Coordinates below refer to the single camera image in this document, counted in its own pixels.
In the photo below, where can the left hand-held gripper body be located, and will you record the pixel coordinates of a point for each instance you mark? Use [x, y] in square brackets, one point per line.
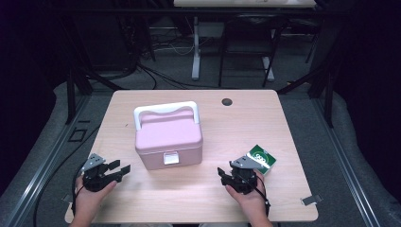
[96, 179]

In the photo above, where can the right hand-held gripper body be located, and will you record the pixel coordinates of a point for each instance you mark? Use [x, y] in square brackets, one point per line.
[244, 179]

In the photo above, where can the pink lidded storage box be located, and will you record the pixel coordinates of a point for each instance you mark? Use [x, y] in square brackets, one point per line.
[168, 135]

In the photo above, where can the person's left hand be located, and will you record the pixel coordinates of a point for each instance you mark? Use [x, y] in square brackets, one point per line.
[88, 201]

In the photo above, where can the person's right hand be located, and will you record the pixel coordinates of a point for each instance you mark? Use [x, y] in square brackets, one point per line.
[253, 203]

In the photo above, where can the metal table clip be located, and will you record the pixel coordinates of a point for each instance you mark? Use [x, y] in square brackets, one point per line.
[67, 198]
[311, 200]

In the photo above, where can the dark round table hole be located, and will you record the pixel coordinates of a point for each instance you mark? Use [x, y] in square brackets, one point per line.
[227, 101]

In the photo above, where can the black metal stand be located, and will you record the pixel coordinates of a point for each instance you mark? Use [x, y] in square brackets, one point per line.
[71, 94]
[329, 94]

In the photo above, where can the white background desk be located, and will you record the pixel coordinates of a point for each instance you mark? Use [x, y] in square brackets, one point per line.
[196, 47]

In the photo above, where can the black chair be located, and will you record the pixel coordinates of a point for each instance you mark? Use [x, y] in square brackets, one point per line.
[252, 34]

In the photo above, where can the aluminium floor rail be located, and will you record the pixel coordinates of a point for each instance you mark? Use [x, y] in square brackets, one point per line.
[346, 164]
[47, 164]

